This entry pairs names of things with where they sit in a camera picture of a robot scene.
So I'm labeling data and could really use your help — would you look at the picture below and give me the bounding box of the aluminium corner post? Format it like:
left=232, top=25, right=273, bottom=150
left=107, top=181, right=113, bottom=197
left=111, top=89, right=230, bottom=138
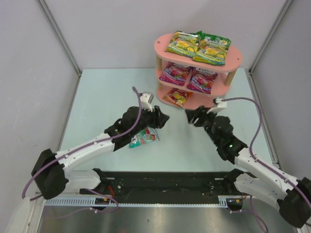
left=249, top=0, right=294, bottom=73
left=35, top=0, right=82, bottom=75

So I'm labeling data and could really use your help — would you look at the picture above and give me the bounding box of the right aluminium corner post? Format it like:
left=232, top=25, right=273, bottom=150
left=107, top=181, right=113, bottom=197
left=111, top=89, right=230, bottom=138
left=249, top=0, right=294, bottom=73

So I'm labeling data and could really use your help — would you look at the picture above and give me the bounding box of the purple Fox's berries candy bag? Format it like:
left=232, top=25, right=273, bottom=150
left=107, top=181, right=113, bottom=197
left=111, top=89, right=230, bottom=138
left=187, top=67, right=218, bottom=94

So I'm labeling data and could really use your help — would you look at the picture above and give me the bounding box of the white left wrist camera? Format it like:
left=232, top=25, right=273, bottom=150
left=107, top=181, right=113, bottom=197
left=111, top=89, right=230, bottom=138
left=140, top=92, right=154, bottom=112

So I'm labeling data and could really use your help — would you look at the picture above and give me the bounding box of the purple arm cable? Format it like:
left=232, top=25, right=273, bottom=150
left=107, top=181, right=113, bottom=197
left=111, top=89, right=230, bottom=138
left=220, top=97, right=311, bottom=231
left=21, top=86, right=144, bottom=219

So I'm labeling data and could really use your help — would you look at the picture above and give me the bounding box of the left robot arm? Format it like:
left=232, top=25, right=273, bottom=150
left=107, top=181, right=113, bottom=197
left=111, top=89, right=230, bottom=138
left=31, top=106, right=170, bottom=200

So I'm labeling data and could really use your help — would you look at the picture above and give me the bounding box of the teal Fox's candy bag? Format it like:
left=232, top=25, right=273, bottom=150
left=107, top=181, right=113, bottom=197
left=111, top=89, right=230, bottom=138
left=129, top=127, right=160, bottom=148

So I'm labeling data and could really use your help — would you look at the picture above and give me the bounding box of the left aluminium corner post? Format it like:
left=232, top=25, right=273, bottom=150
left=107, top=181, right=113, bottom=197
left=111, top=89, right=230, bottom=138
left=35, top=0, right=82, bottom=75

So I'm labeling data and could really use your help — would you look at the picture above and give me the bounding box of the orange Fox's fruits candy bag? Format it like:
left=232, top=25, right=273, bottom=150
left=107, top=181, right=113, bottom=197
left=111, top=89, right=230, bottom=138
left=163, top=88, right=193, bottom=108

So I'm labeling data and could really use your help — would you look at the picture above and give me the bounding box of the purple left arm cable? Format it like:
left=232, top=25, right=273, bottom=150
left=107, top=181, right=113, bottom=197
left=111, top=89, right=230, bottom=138
left=21, top=86, right=144, bottom=219

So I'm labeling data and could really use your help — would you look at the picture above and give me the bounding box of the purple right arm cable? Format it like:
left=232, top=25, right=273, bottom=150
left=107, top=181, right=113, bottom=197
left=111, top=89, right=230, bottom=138
left=220, top=97, right=311, bottom=231

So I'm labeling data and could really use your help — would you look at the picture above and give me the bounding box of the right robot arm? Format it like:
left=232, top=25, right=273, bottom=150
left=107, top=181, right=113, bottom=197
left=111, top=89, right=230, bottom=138
left=185, top=106, right=311, bottom=228

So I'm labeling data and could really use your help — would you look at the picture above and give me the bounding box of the pink three-tier shelf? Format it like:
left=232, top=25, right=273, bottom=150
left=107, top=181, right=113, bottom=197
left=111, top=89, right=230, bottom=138
left=154, top=31, right=242, bottom=109

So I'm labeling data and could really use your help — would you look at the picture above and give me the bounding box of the purple candy bag face-down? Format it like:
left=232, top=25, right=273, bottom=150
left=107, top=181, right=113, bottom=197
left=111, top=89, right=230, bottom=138
left=159, top=62, right=192, bottom=86

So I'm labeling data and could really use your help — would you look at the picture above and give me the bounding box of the green Fox's candy bag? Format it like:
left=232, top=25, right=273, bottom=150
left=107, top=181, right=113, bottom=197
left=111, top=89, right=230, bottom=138
left=192, top=31, right=231, bottom=66

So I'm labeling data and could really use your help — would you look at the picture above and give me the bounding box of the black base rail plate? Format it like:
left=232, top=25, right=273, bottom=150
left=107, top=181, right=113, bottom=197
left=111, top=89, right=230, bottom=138
left=94, top=169, right=247, bottom=205

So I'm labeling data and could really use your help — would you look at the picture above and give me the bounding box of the green spring tea candy bag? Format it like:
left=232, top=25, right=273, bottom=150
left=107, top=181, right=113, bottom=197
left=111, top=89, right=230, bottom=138
left=165, top=31, right=201, bottom=58

